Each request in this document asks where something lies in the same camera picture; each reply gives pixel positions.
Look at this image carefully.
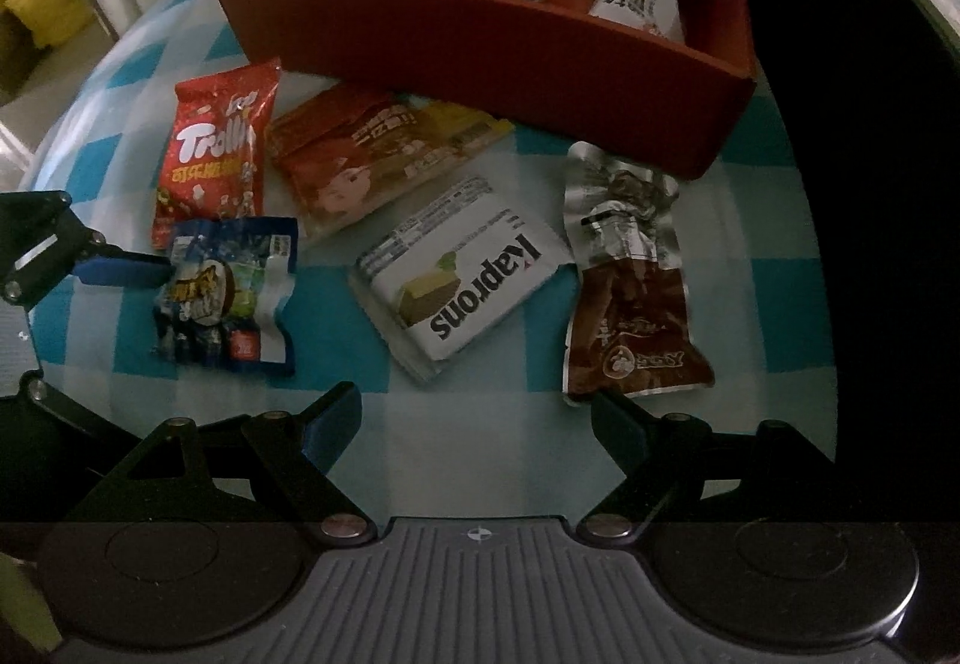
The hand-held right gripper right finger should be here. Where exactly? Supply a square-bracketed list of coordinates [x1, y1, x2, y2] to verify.
[574, 394, 856, 545]

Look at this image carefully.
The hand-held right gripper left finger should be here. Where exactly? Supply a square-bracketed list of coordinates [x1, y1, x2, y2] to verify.
[67, 385, 376, 545]

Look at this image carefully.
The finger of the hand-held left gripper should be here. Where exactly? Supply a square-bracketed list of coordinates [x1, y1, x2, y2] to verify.
[0, 190, 178, 305]
[0, 370, 145, 522]

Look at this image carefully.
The blue candy packet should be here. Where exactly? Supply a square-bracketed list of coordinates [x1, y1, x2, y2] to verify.
[152, 216, 299, 380]

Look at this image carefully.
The silver brown snack packet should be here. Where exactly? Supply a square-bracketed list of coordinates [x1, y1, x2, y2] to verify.
[561, 140, 715, 408]

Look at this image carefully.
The red gummy candy packet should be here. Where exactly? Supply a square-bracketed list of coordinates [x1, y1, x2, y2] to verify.
[152, 58, 282, 250]

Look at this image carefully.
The white wafer packet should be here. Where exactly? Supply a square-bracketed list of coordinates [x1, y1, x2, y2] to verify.
[352, 175, 575, 384]

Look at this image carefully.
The orange red cartoon snack packet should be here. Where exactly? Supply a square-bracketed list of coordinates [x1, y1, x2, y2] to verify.
[266, 85, 451, 246]

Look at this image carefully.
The yellow snack packet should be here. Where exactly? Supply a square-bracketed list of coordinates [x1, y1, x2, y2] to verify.
[409, 100, 515, 158]

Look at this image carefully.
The red cardboard box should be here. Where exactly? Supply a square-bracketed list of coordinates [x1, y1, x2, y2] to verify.
[212, 0, 757, 179]

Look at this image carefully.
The blue white checkered sheet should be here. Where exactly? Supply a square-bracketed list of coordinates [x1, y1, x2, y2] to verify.
[0, 0, 837, 522]

